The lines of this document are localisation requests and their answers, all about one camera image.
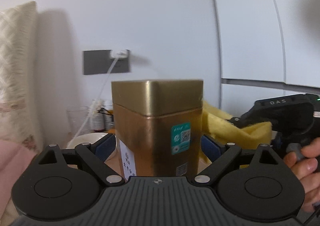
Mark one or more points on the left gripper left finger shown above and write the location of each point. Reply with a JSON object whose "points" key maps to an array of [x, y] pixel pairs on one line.
{"points": [[92, 160]]}

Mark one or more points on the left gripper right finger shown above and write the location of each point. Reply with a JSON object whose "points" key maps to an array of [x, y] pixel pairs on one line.
{"points": [[224, 159]]}

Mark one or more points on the yellow cleaning cloth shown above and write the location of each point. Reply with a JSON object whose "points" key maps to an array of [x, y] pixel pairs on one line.
{"points": [[215, 123]]}

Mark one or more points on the gold tea tin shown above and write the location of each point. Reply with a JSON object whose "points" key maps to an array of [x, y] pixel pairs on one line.
{"points": [[158, 126]]}

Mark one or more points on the right hand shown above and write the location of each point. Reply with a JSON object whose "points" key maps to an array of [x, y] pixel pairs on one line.
{"points": [[305, 171]]}

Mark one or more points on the white ceramic dish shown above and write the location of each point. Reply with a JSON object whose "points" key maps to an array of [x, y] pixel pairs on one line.
{"points": [[87, 140]]}

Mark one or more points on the clear glass cup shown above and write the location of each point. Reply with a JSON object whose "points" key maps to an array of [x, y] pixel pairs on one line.
{"points": [[78, 120]]}

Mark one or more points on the white artificial flower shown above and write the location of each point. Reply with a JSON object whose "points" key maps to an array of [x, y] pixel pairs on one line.
{"points": [[96, 106]]}

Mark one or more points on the pink bed sheet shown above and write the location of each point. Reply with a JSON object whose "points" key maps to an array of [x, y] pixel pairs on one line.
{"points": [[15, 158]]}

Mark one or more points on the cream quilted headboard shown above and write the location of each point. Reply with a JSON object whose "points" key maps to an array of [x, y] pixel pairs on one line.
{"points": [[19, 119]]}

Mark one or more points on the white charger plug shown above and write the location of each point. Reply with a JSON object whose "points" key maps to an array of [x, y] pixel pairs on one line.
{"points": [[119, 54]]}

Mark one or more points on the grey wall socket panel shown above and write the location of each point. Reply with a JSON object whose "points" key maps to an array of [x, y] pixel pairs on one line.
{"points": [[99, 61]]}

